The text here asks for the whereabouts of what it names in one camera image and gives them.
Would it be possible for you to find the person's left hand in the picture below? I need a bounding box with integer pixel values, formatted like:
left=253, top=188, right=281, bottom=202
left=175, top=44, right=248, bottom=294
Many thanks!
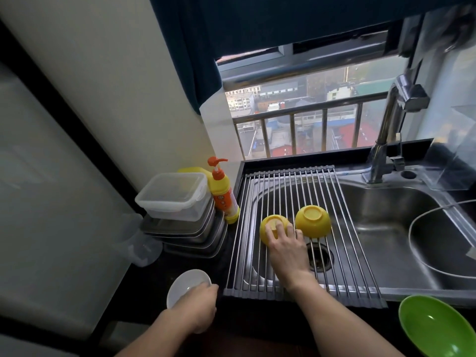
left=172, top=282, right=219, bottom=334

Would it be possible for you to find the person's right hand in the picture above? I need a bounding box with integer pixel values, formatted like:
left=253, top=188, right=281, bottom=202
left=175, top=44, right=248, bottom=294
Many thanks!
left=264, top=222, right=317, bottom=289

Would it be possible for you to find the yellow bowl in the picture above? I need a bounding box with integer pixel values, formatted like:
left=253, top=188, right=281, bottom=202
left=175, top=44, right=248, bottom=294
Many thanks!
left=259, top=214, right=295, bottom=247
left=295, top=205, right=332, bottom=239

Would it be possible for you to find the white bowl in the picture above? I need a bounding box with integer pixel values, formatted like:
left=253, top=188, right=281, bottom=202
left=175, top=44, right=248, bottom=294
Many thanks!
left=166, top=269, right=212, bottom=310

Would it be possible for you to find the person's left forearm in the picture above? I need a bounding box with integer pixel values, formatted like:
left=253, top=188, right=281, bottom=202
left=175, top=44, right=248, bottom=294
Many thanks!
left=115, top=308, right=198, bottom=357

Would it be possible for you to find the person's right forearm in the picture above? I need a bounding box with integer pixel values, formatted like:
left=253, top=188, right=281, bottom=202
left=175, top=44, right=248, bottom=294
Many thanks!
left=283, top=270, right=405, bottom=357

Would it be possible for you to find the roll-up steel drying rack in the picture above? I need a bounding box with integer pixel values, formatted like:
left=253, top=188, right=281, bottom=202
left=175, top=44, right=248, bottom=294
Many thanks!
left=222, top=165, right=388, bottom=309

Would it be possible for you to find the sink drain strainer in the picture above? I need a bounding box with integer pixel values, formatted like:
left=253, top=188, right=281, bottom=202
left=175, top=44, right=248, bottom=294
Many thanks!
left=306, top=241, right=335, bottom=273

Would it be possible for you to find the yellow dish soap pump bottle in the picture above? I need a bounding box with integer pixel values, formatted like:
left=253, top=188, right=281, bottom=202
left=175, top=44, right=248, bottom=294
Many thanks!
left=207, top=156, right=241, bottom=224

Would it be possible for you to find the clear plastic measuring jug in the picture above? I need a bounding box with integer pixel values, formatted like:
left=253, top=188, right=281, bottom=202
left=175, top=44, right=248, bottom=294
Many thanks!
left=111, top=213, right=163, bottom=268

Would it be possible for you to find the stainless steel sink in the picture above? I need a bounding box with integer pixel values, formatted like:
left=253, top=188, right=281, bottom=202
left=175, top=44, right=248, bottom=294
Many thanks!
left=238, top=163, right=476, bottom=306

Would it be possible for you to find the clear plastic lidded container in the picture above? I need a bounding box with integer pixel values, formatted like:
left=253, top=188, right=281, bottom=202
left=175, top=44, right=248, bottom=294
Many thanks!
left=135, top=172, right=213, bottom=223

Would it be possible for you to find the yellow plastic container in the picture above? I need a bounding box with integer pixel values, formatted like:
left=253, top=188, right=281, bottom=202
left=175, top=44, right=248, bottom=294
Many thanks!
left=177, top=166, right=213, bottom=182

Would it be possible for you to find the metal window railing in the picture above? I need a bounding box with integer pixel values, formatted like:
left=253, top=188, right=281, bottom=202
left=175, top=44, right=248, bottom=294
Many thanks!
left=232, top=91, right=389, bottom=160

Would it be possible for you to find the steel kitchen faucet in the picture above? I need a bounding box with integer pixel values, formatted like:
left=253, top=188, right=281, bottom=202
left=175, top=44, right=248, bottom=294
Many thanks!
left=362, top=73, right=431, bottom=185

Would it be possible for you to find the green plastic bowl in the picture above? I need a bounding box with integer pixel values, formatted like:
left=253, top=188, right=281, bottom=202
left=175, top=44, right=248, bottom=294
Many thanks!
left=398, top=295, right=476, bottom=357

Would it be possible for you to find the clear plastic splash guard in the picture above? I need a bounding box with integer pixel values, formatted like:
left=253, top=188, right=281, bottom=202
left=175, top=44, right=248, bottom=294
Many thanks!
left=423, top=103, right=476, bottom=192

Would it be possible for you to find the dark blue curtain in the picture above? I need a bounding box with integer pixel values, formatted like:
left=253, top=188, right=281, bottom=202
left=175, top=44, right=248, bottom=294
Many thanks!
left=148, top=0, right=476, bottom=116

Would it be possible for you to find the white hose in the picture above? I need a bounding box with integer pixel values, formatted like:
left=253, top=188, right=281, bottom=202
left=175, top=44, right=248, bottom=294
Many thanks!
left=408, top=199, right=476, bottom=280

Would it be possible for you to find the window frame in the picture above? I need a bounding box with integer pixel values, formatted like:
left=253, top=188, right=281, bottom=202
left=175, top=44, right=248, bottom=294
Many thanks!
left=215, top=18, right=424, bottom=93

